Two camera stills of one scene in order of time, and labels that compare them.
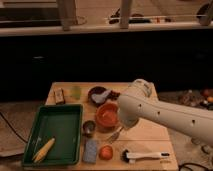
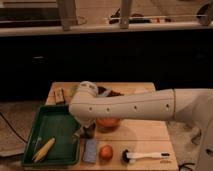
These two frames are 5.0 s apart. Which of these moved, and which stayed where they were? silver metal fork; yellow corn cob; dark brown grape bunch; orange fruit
Moved: silver metal fork
Stayed: dark brown grape bunch; orange fruit; yellow corn cob
